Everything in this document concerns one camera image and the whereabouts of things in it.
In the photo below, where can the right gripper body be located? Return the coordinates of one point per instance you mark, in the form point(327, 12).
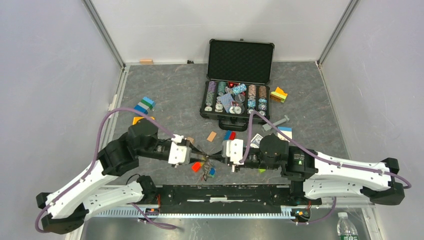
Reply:
point(227, 160)

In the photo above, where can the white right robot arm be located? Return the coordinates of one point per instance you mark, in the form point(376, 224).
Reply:
point(314, 175)

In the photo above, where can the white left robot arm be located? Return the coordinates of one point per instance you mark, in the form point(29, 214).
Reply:
point(66, 209)

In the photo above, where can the orange flat block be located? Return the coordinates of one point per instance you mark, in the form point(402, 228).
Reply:
point(211, 136)

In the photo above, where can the blue red brick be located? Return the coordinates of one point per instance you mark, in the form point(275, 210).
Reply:
point(229, 135)

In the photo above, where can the blue playing card box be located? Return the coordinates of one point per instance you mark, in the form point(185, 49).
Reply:
point(255, 141)

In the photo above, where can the grey plastic bolt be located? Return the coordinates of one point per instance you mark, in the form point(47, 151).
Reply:
point(267, 127)

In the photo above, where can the blue white brick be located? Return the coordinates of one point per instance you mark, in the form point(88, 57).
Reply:
point(287, 131)

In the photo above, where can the yellow window brick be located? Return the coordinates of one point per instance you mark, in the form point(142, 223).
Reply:
point(137, 119)

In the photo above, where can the blue grey green brick stack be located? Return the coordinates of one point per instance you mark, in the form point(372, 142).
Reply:
point(145, 105)

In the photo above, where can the yellow orange brick pile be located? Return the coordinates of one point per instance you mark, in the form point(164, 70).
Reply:
point(278, 95)

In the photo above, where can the black poker chip case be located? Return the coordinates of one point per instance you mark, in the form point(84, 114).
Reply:
point(238, 74)

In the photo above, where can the wooden block on ledge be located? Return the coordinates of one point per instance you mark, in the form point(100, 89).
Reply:
point(146, 61)

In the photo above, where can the plastic water bottle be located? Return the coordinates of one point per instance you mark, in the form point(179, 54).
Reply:
point(346, 230)

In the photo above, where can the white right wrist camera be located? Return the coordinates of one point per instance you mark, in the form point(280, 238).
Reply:
point(234, 150)

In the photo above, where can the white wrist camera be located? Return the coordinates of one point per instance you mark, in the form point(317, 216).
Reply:
point(234, 150)
point(180, 151)

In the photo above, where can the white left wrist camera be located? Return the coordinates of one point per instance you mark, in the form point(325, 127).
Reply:
point(180, 151)

